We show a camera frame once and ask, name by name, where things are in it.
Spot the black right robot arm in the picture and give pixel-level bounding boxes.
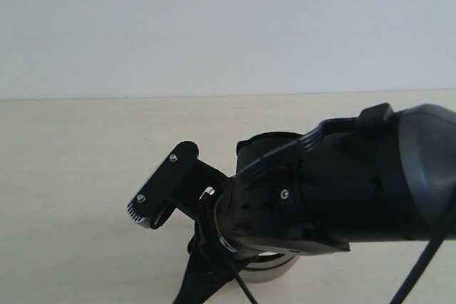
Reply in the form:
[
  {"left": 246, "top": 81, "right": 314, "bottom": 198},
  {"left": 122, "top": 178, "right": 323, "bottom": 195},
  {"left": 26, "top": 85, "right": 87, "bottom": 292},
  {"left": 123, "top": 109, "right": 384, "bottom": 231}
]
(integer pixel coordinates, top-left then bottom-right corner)
[{"left": 175, "top": 103, "right": 455, "bottom": 303}]

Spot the plain steel bowl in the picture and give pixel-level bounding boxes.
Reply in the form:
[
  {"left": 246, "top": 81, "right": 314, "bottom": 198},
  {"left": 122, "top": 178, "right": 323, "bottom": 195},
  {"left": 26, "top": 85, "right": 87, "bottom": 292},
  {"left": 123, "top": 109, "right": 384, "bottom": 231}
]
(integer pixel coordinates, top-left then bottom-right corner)
[{"left": 242, "top": 252, "right": 299, "bottom": 273}]

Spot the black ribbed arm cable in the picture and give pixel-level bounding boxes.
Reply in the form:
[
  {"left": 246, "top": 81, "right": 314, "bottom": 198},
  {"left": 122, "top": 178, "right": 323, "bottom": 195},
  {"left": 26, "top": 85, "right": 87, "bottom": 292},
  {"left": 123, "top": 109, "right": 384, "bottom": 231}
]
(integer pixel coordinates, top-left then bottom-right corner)
[{"left": 234, "top": 118, "right": 364, "bottom": 180}]

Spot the thin black camera cable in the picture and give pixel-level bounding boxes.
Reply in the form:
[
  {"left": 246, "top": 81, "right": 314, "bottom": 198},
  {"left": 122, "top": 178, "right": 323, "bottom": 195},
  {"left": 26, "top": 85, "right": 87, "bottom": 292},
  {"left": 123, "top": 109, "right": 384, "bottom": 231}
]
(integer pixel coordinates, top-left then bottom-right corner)
[{"left": 388, "top": 189, "right": 456, "bottom": 304}]

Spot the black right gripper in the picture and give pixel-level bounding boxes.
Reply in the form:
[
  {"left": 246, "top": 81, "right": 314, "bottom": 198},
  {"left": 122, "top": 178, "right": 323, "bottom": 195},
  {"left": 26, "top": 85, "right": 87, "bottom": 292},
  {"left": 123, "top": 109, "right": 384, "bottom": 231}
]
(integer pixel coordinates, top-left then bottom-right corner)
[{"left": 172, "top": 172, "right": 250, "bottom": 304}]

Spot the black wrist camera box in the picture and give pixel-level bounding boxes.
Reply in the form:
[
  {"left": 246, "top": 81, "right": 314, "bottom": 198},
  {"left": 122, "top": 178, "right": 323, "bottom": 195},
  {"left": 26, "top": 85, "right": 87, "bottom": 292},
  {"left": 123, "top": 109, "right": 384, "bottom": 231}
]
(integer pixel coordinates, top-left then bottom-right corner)
[{"left": 127, "top": 141, "right": 229, "bottom": 229}]

